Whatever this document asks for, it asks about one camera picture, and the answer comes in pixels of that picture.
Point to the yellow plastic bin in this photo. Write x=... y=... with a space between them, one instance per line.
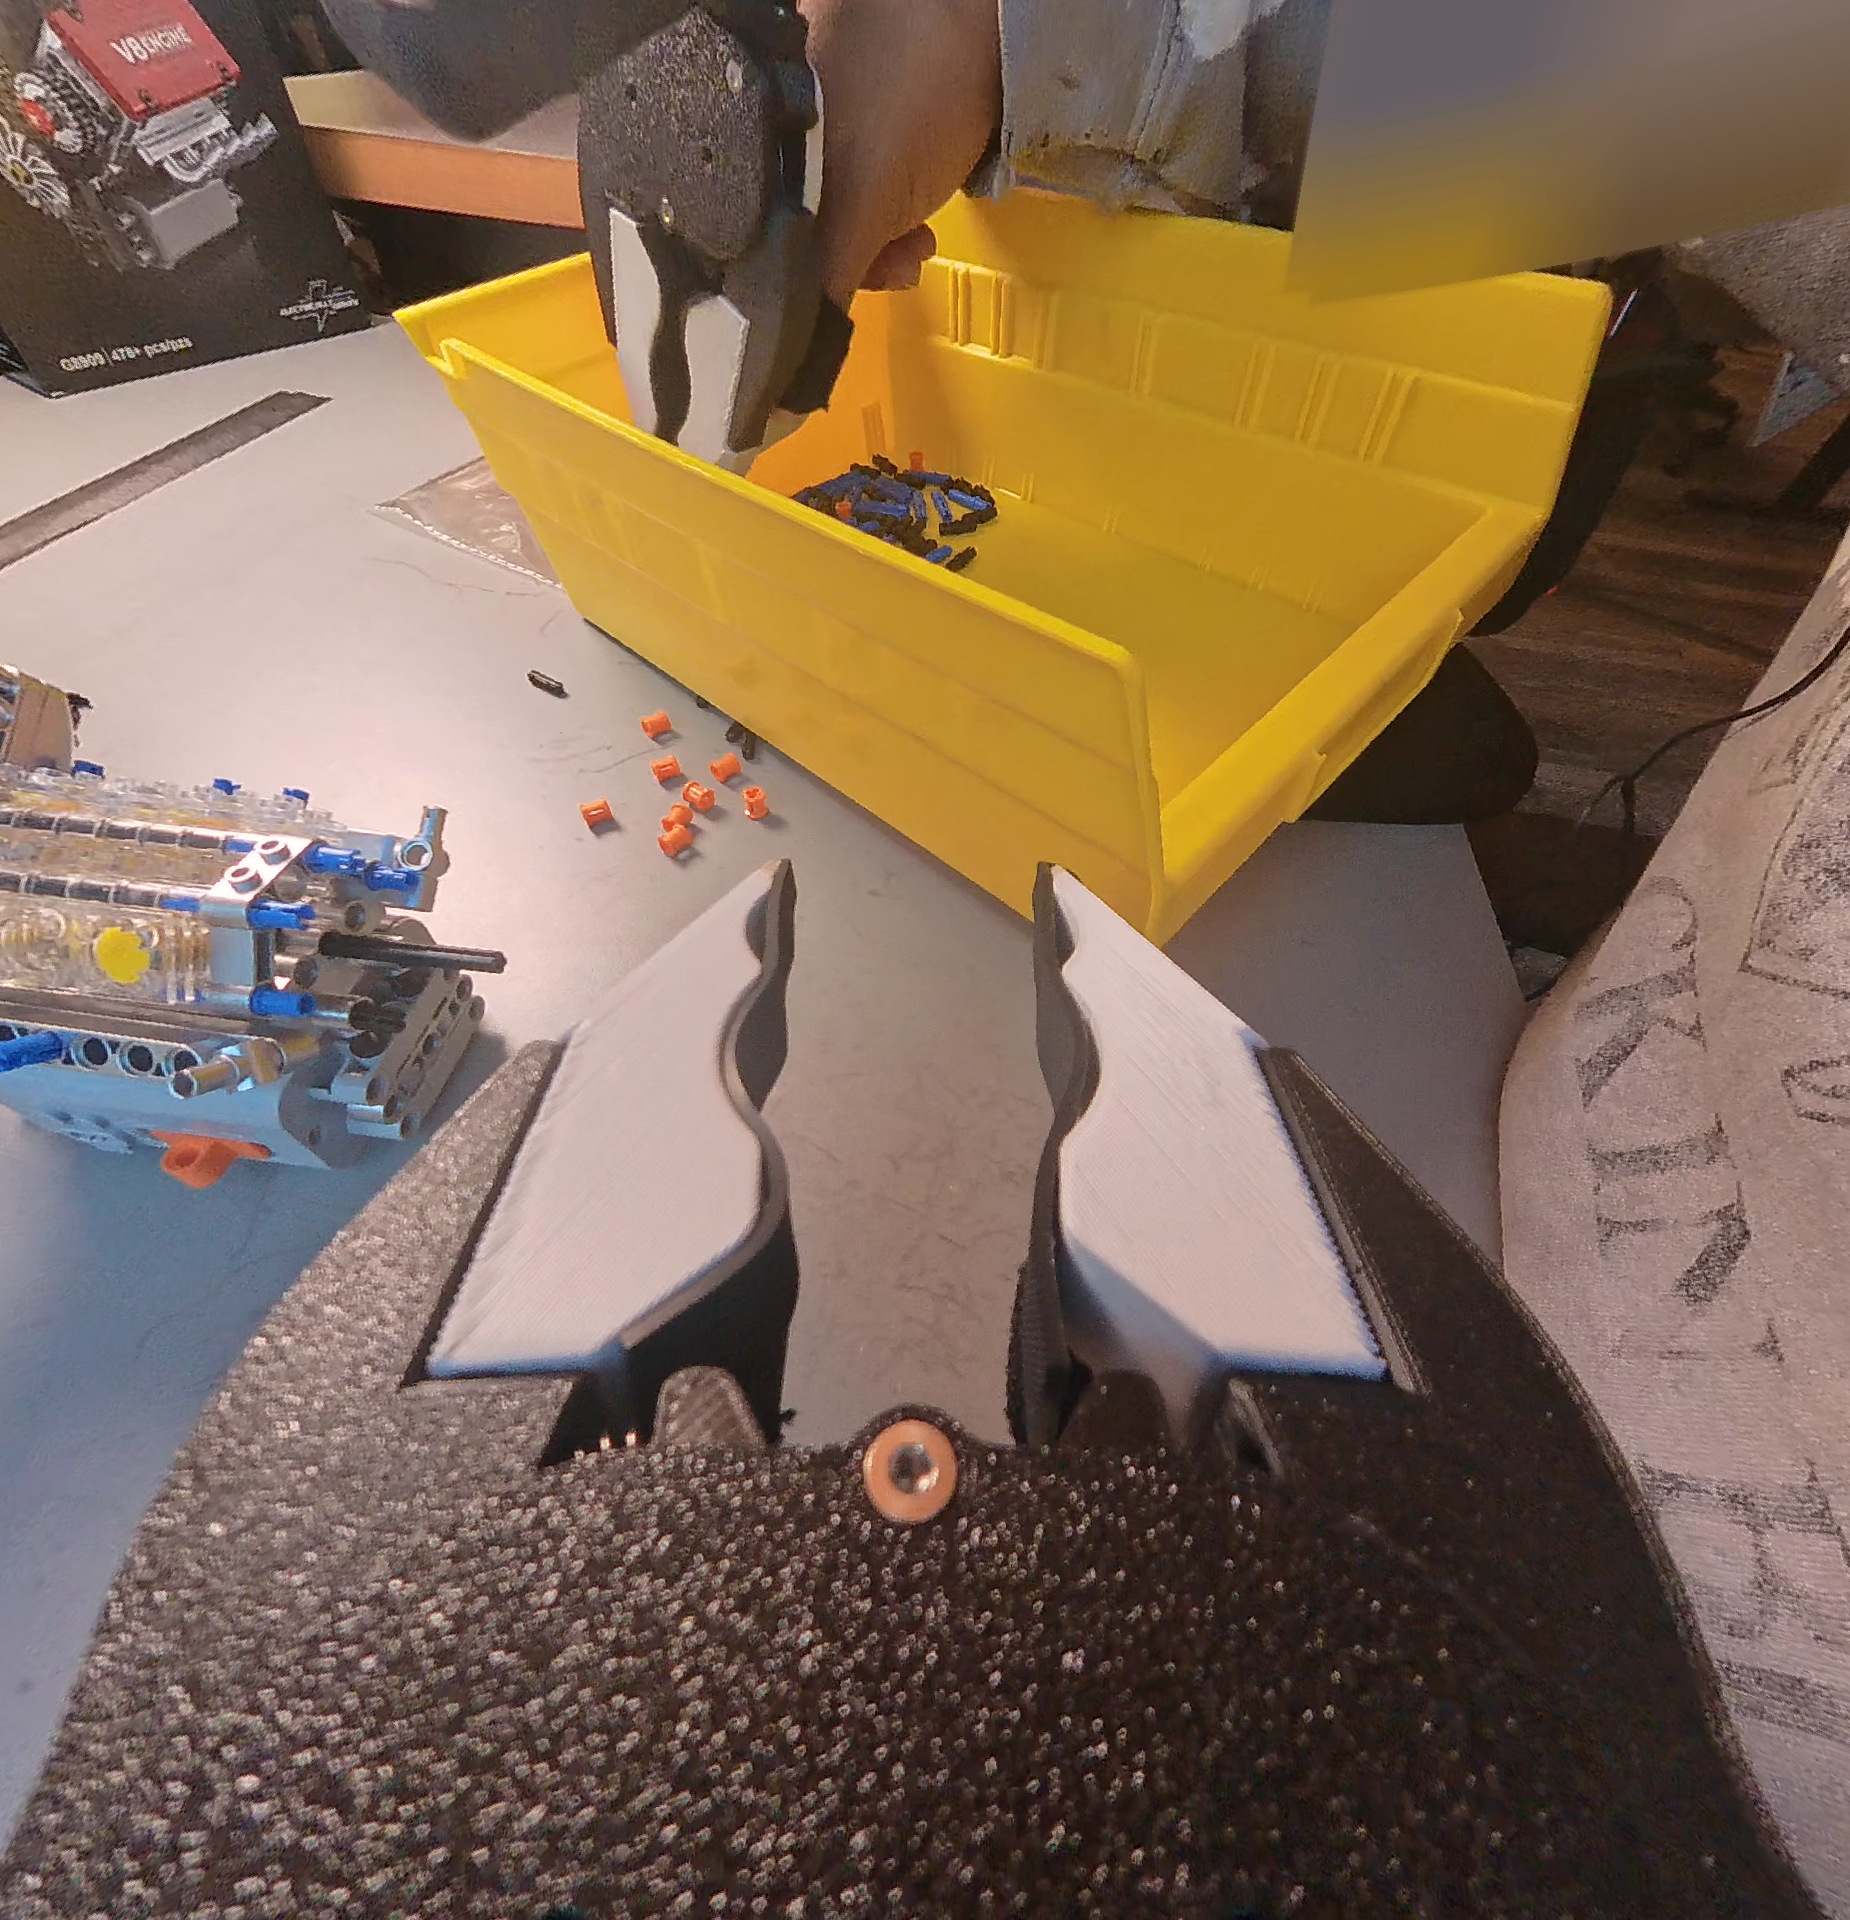
x=1165 y=571

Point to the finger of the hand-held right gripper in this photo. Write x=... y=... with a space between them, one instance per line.
x=760 y=300
x=650 y=315

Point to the person's grey printed clothing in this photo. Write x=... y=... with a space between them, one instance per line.
x=1736 y=1200

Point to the wooden side table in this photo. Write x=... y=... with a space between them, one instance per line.
x=446 y=151

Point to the clear plastic bag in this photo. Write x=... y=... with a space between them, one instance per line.
x=477 y=518

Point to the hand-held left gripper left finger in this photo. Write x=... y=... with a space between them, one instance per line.
x=610 y=1200

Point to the scatter of blue black pins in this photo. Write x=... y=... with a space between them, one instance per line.
x=901 y=505

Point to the black toy set box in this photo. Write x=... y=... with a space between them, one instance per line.
x=145 y=181

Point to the grey desk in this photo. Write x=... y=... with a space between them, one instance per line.
x=267 y=571

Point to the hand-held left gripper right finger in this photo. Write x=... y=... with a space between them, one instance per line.
x=1211 y=1200

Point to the person's right hand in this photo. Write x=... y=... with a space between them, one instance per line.
x=901 y=121

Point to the cluster of orange bushes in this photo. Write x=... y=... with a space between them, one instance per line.
x=686 y=796

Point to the toy brick engine model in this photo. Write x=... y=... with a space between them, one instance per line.
x=205 y=991

